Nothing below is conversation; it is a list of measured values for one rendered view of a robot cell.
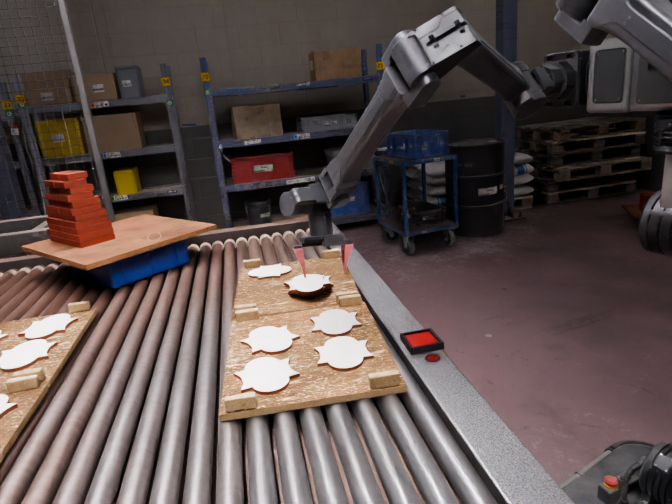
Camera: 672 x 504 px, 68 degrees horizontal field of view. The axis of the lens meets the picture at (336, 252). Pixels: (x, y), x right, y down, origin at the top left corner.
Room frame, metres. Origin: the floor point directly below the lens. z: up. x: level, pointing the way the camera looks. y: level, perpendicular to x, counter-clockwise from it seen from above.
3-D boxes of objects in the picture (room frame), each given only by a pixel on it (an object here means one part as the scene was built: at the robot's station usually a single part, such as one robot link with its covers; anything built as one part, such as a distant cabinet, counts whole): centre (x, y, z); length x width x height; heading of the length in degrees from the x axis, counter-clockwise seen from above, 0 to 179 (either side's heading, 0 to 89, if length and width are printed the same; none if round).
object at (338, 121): (5.64, -0.03, 1.16); 0.60 x 0.40 x 0.15; 103
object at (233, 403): (0.80, 0.20, 0.95); 0.06 x 0.02 x 0.03; 96
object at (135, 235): (1.82, 0.79, 1.03); 0.50 x 0.50 x 0.02; 50
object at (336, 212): (5.71, -0.17, 0.32); 0.50 x 0.41 x 0.37; 97
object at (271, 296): (1.42, 0.13, 0.93); 0.41 x 0.35 x 0.02; 5
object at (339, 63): (5.67, -0.18, 1.74); 0.50 x 0.38 x 0.32; 101
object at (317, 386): (1.01, 0.09, 0.93); 0.41 x 0.35 x 0.02; 6
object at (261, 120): (5.56, 0.72, 1.26); 0.49 x 0.38 x 0.34; 107
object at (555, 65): (1.19, -0.52, 1.45); 0.09 x 0.08 x 0.12; 31
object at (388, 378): (0.83, -0.07, 0.95); 0.06 x 0.02 x 0.03; 96
